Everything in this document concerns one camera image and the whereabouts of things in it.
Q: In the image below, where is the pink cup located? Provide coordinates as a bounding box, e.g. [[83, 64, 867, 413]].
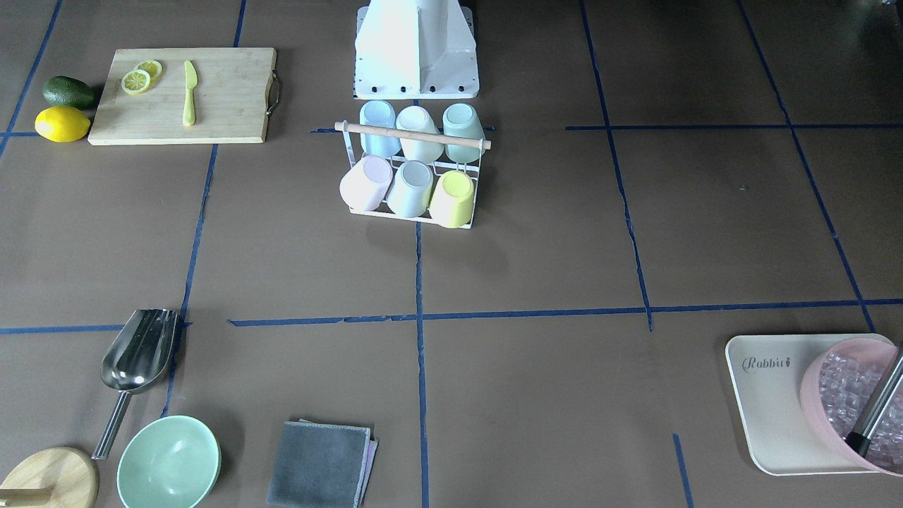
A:
[[339, 155, 394, 211]]

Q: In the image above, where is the mint green cup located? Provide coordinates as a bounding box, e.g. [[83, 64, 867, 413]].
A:
[[442, 103, 485, 164]]

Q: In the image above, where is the yellow cup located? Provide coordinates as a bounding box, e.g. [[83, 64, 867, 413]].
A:
[[428, 170, 476, 229]]

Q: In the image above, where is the grey cup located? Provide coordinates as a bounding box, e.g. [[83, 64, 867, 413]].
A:
[[386, 160, 433, 218]]

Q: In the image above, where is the cream white cup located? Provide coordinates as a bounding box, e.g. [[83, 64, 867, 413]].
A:
[[396, 106, 444, 164]]

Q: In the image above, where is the light blue cup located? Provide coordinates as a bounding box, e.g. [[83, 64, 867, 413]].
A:
[[359, 100, 403, 159]]

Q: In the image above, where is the grey folded cloth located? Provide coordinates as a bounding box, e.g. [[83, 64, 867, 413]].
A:
[[267, 419, 379, 507]]

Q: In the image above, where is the wooden cutting board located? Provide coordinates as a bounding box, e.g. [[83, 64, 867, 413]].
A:
[[87, 47, 279, 147]]

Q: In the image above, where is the steel scoop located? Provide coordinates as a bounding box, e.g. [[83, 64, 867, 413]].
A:
[[91, 309, 181, 461]]

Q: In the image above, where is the beige tray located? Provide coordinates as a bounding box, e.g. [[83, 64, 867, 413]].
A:
[[725, 332, 896, 476]]

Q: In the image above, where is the mint green bowl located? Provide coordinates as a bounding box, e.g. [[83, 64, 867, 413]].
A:
[[116, 416, 222, 507]]

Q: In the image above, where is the lemon slice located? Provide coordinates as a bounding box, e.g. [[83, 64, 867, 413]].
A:
[[135, 60, 164, 83], [121, 68, 154, 95]]

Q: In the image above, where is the pink bowl with ice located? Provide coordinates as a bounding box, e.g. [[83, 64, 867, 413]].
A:
[[799, 337, 901, 477]]

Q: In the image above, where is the whole lemon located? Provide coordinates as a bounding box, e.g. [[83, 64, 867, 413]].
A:
[[33, 106, 91, 143]]

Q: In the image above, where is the avocado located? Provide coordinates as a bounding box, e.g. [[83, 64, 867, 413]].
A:
[[42, 76, 97, 111]]

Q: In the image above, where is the wooden mug tree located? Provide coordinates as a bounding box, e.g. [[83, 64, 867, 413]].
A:
[[1, 447, 99, 507]]

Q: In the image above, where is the white wire cup rack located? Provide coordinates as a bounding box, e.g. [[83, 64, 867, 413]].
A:
[[334, 120, 492, 229]]

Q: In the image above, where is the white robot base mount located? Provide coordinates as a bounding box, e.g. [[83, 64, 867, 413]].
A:
[[353, 1, 480, 100]]

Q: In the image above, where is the steel tongs handle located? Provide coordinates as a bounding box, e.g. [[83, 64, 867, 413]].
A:
[[844, 348, 902, 459]]

